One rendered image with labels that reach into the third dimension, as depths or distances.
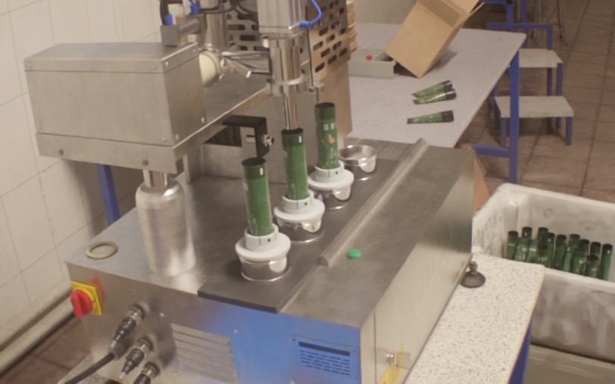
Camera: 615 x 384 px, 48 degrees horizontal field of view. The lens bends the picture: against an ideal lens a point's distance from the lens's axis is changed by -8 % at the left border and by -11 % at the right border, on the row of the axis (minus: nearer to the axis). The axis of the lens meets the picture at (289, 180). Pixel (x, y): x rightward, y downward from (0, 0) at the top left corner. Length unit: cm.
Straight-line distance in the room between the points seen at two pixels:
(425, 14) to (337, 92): 142
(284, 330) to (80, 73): 43
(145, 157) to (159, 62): 14
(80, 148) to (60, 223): 180
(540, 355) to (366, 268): 86
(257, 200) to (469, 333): 56
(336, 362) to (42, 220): 195
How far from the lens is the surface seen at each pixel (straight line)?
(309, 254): 106
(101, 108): 102
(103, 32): 297
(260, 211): 97
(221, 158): 135
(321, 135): 114
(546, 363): 183
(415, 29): 273
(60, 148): 110
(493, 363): 130
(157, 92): 95
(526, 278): 153
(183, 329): 108
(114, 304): 115
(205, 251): 112
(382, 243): 110
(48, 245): 283
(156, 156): 98
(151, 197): 102
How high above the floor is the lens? 156
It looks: 24 degrees down
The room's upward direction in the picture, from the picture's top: 5 degrees counter-clockwise
